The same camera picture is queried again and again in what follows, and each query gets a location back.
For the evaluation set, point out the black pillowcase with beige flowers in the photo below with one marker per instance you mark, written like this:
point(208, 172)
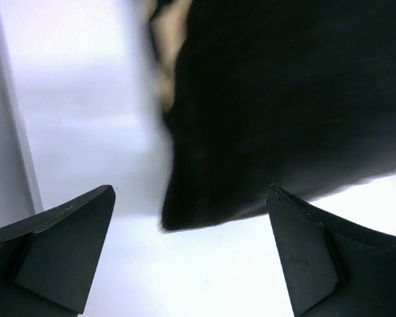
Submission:
point(298, 94)

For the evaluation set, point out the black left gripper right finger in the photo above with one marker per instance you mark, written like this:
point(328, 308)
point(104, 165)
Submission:
point(332, 266)

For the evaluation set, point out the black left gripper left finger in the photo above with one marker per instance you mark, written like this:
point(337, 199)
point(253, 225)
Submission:
point(48, 261)

